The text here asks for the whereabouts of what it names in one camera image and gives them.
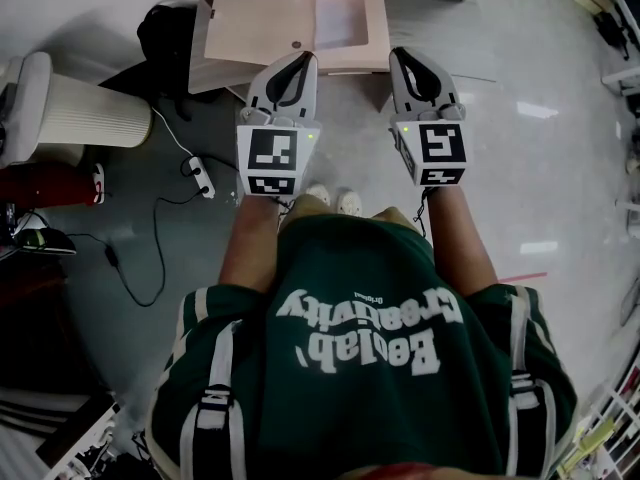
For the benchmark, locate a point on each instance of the khaki shorts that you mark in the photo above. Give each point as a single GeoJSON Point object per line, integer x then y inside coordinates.
{"type": "Point", "coordinates": [400, 219]}

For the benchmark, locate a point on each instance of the person's right forearm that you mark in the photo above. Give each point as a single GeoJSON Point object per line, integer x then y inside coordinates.
{"type": "Point", "coordinates": [460, 243]}

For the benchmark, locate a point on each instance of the person's right white shoe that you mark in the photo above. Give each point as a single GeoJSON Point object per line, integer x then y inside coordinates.
{"type": "Point", "coordinates": [349, 202]}

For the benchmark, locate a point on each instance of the pink floor tape strip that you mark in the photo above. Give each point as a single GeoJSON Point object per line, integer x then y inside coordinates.
{"type": "Point", "coordinates": [525, 277]}

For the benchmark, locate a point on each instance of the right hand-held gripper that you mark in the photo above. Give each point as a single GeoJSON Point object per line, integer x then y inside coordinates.
{"type": "Point", "coordinates": [442, 150]}

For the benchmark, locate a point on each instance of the white metal rack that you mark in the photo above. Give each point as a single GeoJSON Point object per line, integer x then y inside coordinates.
{"type": "Point", "coordinates": [615, 28]}

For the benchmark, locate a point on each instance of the black bag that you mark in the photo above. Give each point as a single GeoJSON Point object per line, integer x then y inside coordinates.
{"type": "Point", "coordinates": [165, 33]}

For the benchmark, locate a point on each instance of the white A4 paper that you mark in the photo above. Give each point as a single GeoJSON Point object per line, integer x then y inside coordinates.
{"type": "Point", "coordinates": [340, 18]}

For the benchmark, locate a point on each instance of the black device with green accent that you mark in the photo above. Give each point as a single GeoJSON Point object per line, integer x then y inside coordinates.
{"type": "Point", "coordinates": [45, 240]}

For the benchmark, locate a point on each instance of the white power strip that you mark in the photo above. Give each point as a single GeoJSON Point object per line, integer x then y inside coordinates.
{"type": "Point", "coordinates": [202, 178]}

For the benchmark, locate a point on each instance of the person's white shoe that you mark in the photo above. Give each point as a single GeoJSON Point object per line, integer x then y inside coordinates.
{"type": "Point", "coordinates": [349, 202]}
{"type": "Point", "coordinates": [319, 195]}

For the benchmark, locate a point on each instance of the dark green printed t-shirt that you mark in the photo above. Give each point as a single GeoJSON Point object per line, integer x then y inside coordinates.
{"type": "Point", "coordinates": [360, 408]}

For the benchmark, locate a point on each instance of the red cylinder with white label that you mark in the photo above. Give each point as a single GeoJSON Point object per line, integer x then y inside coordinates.
{"type": "Point", "coordinates": [50, 185]}

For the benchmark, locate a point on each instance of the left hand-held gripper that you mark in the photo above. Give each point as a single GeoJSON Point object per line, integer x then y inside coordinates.
{"type": "Point", "coordinates": [272, 153]}

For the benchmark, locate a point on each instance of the white cluttered side table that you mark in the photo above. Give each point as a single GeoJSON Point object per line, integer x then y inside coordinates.
{"type": "Point", "coordinates": [80, 448]}

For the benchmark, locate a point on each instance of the person's left forearm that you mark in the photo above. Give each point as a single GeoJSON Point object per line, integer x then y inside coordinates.
{"type": "Point", "coordinates": [252, 243]}

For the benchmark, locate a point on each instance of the person's left white shoe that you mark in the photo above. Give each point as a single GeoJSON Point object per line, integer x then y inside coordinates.
{"type": "Point", "coordinates": [319, 195]}

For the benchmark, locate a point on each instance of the white shelf with colourful items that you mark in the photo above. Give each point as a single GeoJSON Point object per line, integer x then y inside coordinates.
{"type": "Point", "coordinates": [605, 433]}

